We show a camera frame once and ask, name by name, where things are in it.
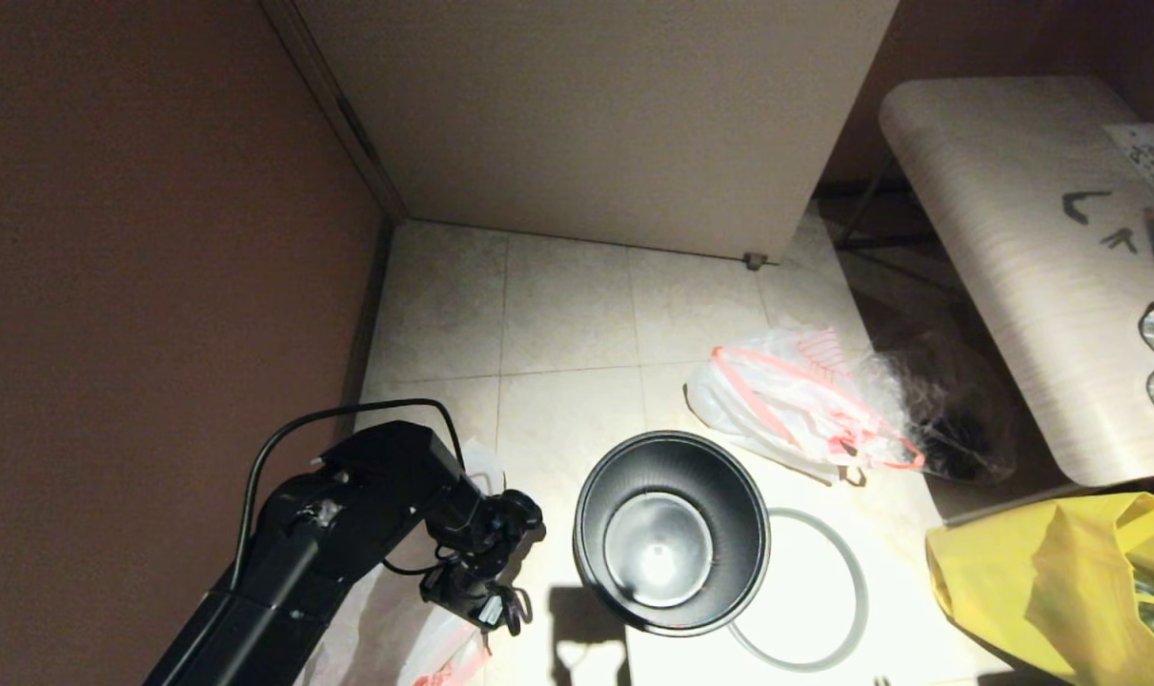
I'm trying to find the black round trash bin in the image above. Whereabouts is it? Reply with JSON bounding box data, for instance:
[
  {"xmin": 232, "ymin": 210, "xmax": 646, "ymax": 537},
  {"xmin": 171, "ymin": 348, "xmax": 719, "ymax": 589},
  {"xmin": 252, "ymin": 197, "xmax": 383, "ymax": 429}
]
[{"xmin": 573, "ymin": 431, "xmax": 771, "ymax": 637}]

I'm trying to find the crumpled clear plastic bag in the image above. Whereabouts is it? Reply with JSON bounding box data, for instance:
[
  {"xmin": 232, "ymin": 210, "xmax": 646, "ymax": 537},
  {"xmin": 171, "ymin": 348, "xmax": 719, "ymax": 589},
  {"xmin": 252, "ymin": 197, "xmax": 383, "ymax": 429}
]
[{"xmin": 858, "ymin": 329, "xmax": 1016, "ymax": 482}]

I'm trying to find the black L-shaped hex key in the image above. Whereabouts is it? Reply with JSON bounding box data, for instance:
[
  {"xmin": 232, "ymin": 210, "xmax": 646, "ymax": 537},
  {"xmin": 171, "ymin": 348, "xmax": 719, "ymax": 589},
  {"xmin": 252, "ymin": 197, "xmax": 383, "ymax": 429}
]
[{"xmin": 1063, "ymin": 191, "xmax": 1114, "ymax": 227}]

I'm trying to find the yellow plastic bag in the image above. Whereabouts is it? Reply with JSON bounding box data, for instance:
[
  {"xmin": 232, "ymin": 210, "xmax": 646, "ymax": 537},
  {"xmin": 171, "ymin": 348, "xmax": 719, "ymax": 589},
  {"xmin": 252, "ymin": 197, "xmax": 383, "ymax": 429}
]
[{"xmin": 925, "ymin": 492, "xmax": 1154, "ymax": 686}]

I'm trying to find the white plastic bag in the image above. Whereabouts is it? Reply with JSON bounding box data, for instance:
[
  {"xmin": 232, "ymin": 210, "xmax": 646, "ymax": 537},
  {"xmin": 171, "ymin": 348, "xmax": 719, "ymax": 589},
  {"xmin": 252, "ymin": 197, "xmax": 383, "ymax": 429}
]
[{"xmin": 291, "ymin": 438, "xmax": 507, "ymax": 686}]

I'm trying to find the white door panel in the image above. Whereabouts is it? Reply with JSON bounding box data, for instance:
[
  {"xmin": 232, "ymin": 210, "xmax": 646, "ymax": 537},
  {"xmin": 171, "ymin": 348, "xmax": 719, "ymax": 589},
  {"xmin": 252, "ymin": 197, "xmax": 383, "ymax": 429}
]
[{"xmin": 291, "ymin": 0, "xmax": 900, "ymax": 264}]

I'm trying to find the white red-drawstring used trash bag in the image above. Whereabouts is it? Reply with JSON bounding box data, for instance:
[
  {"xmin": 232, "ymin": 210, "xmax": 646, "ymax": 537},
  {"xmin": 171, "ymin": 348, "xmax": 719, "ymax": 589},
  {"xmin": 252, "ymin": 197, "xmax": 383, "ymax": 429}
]
[{"xmin": 683, "ymin": 326, "xmax": 925, "ymax": 487}]

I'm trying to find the black metal table frame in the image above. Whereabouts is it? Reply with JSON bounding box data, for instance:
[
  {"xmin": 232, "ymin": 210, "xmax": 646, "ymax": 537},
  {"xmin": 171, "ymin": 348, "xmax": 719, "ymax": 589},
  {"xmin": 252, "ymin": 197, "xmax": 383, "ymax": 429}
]
[{"xmin": 834, "ymin": 157, "xmax": 940, "ymax": 287}]

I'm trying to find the grey bin retaining ring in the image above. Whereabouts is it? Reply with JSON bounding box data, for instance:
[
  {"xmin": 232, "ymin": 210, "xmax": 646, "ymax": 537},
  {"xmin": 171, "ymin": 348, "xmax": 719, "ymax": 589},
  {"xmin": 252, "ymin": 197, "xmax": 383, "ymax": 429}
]
[{"xmin": 727, "ymin": 508, "xmax": 869, "ymax": 674}]

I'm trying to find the brown door frame strip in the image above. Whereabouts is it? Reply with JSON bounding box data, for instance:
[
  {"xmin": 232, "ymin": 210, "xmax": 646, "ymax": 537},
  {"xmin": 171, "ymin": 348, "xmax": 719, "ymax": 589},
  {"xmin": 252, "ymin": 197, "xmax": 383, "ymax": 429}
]
[{"xmin": 260, "ymin": 0, "xmax": 409, "ymax": 223}]

